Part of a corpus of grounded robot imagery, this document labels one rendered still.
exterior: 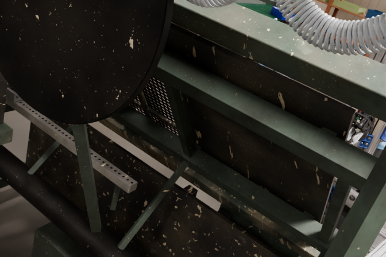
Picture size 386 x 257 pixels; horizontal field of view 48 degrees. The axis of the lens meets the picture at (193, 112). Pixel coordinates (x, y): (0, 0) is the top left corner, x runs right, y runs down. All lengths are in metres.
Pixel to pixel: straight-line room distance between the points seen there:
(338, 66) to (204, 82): 0.46
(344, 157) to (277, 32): 0.40
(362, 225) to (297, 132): 0.56
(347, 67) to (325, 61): 0.06
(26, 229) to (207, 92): 1.99
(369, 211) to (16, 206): 2.75
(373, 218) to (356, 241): 0.05
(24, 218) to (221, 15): 2.24
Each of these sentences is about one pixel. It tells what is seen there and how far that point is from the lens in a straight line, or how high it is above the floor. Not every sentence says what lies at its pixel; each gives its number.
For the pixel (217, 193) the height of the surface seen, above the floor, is 0.84.
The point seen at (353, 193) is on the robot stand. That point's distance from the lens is 2.57.
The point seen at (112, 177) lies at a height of 1.00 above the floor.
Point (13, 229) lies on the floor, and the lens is 3.12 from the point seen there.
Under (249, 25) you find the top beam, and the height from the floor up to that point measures 1.87.
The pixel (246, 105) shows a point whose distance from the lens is 1.39.
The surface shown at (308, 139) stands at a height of 1.62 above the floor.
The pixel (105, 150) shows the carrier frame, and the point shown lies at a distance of 2.57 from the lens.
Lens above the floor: 2.13
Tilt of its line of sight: 25 degrees down
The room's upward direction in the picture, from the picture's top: 17 degrees clockwise
